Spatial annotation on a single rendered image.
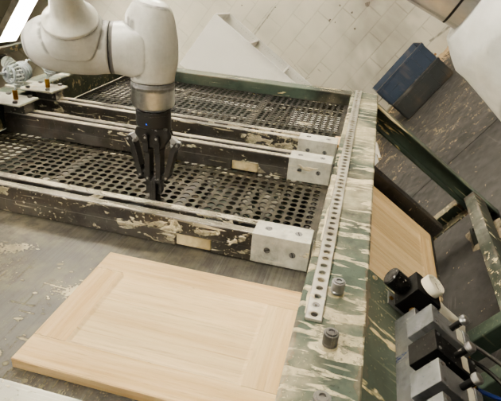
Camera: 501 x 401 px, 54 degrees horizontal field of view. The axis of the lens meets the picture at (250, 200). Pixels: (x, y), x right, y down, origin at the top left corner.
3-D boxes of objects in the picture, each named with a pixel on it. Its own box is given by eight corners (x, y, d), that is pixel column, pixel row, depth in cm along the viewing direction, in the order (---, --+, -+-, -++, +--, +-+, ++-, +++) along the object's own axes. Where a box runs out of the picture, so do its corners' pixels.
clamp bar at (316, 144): (332, 166, 156) (345, 92, 145) (8, 114, 177) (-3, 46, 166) (335, 155, 165) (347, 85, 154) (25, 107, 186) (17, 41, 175)
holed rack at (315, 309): (321, 323, 82) (321, 321, 82) (304, 319, 83) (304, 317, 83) (362, 91, 226) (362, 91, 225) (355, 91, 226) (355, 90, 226)
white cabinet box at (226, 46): (382, 158, 462) (215, 13, 440) (339, 200, 484) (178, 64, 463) (378, 142, 517) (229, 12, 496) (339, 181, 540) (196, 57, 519)
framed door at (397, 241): (449, 395, 139) (456, 391, 138) (304, 274, 133) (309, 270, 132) (426, 237, 217) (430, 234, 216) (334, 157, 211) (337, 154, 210)
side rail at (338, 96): (347, 118, 225) (351, 95, 220) (127, 87, 245) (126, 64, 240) (348, 113, 232) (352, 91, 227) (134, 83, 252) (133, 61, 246)
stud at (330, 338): (335, 352, 76) (339, 338, 75) (320, 348, 77) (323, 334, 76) (337, 341, 79) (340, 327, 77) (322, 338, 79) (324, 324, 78)
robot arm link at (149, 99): (141, 72, 106) (142, 99, 108) (122, 82, 98) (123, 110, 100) (181, 78, 104) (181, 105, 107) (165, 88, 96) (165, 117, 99)
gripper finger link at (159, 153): (159, 130, 108) (165, 131, 107) (161, 176, 113) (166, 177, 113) (152, 136, 104) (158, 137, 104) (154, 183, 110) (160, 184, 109)
